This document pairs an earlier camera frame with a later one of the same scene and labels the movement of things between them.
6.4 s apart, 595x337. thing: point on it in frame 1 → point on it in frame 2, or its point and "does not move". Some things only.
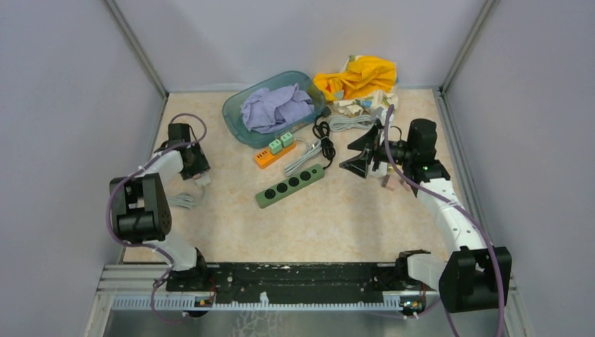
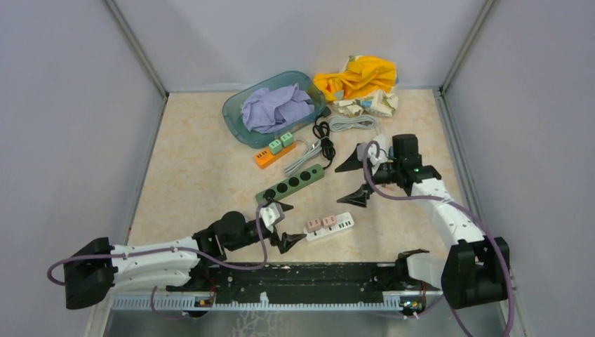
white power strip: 205,180 → 343,220
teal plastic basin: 245,135 does not move
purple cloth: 265,110 does not move
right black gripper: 368,142 → 358,198
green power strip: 269,195 does not move
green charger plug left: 275,147 does not move
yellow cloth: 365,76 does not move
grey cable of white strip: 347,122 does not move
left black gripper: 201,165 → 287,241
